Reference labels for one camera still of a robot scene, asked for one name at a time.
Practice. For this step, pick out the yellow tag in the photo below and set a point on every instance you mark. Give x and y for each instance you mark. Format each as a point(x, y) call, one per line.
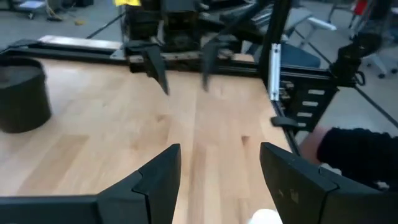
point(127, 2)

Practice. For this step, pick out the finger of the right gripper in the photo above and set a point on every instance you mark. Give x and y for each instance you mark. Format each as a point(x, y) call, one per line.
point(157, 67)
point(210, 62)

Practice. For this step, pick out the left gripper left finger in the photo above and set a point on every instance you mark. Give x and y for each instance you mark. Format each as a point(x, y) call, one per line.
point(124, 205)

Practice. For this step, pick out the white pill bottle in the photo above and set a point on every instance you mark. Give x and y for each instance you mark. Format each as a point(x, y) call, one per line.
point(265, 217)

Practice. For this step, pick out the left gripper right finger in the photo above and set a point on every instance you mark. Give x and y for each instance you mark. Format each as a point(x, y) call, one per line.
point(311, 199)

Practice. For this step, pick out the black table clamp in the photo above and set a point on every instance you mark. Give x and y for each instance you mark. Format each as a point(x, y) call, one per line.
point(284, 122)

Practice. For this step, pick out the black plant pot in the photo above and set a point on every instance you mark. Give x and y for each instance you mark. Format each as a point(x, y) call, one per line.
point(21, 96)

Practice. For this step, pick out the black aluminium table frame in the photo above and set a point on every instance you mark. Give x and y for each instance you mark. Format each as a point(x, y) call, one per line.
point(77, 51)

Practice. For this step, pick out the office chair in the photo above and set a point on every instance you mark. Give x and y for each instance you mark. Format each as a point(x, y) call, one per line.
point(300, 54)

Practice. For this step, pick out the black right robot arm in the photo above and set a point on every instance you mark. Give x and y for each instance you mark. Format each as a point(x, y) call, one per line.
point(180, 21)

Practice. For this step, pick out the person's hand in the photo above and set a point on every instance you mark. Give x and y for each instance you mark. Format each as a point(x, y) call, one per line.
point(311, 146)

